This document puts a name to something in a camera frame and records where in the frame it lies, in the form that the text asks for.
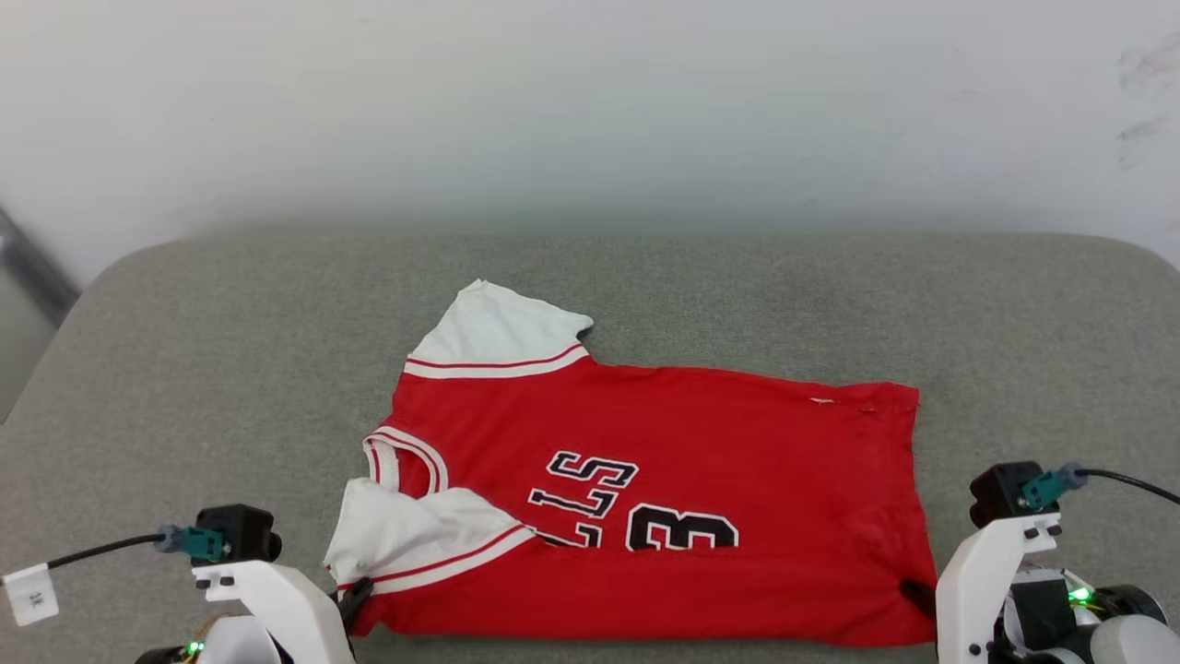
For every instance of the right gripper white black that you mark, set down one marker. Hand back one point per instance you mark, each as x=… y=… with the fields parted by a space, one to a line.
x=982 y=581

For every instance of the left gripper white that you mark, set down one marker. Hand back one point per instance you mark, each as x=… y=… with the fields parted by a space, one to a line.
x=286 y=609

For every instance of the red and white sports jersey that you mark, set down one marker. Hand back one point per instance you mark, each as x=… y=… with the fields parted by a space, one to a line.
x=664 y=461

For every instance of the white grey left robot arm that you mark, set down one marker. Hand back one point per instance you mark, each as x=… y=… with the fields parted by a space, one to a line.
x=221 y=646

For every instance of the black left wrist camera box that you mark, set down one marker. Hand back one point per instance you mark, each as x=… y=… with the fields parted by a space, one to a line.
x=241 y=533

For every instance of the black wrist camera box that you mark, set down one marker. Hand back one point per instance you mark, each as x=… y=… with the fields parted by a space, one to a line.
x=241 y=533
x=1000 y=493

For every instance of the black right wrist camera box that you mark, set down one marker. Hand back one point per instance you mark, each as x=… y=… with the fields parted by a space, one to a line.
x=1000 y=493

